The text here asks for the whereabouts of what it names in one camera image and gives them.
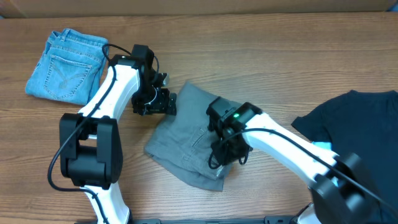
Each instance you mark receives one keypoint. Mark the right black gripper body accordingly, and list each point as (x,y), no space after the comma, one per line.
(229,152)

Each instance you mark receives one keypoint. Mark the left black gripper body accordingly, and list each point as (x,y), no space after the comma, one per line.
(155,100)

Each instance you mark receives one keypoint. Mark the black garment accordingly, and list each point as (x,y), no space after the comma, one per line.
(364,124)

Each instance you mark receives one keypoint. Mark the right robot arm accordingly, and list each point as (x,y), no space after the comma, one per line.
(341,188)

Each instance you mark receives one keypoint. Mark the grey cotton shorts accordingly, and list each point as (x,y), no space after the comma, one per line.
(182,143)

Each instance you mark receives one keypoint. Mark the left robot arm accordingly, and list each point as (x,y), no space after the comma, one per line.
(90,152)

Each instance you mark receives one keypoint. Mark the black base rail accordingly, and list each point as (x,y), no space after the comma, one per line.
(283,219)

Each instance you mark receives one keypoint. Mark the light blue garment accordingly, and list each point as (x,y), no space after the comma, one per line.
(323,145)

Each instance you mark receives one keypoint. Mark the folded blue denim jeans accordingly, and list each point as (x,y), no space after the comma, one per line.
(69,69)

